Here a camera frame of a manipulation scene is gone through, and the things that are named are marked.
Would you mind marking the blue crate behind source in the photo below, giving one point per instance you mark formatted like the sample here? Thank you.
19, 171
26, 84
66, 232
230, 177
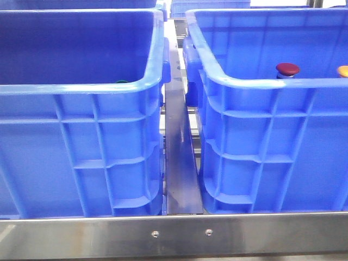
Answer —
38, 5

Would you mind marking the blue crate back centre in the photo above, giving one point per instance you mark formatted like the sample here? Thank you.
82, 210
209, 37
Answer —
178, 8

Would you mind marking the blue plastic source bin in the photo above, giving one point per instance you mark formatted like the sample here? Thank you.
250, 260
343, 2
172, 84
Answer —
73, 142

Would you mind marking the blue plastic target bin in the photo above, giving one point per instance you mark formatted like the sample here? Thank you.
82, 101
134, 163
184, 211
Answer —
270, 145

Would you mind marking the yellow mushroom push button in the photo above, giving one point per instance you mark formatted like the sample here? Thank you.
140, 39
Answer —
343, 71

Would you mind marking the red mushroom push button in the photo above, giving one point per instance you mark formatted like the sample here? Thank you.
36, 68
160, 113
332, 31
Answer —
286, 70

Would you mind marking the steel front rail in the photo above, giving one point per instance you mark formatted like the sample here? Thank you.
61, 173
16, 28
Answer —
174, 236

